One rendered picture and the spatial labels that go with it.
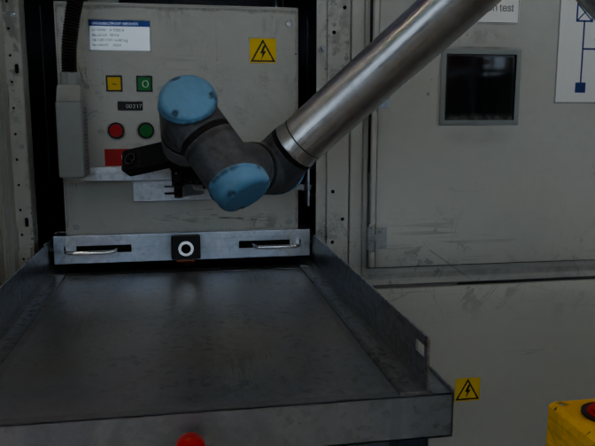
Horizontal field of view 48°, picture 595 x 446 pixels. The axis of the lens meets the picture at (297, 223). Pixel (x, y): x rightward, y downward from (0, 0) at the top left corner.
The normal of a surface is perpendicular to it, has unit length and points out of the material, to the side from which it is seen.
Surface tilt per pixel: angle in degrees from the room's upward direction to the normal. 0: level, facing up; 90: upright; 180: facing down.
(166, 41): 90
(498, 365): 90
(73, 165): 90
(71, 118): 90
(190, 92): 56
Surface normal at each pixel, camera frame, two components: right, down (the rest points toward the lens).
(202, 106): 0.10, -0.43
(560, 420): -0.99, 0.03
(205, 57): 0.17, 0.15
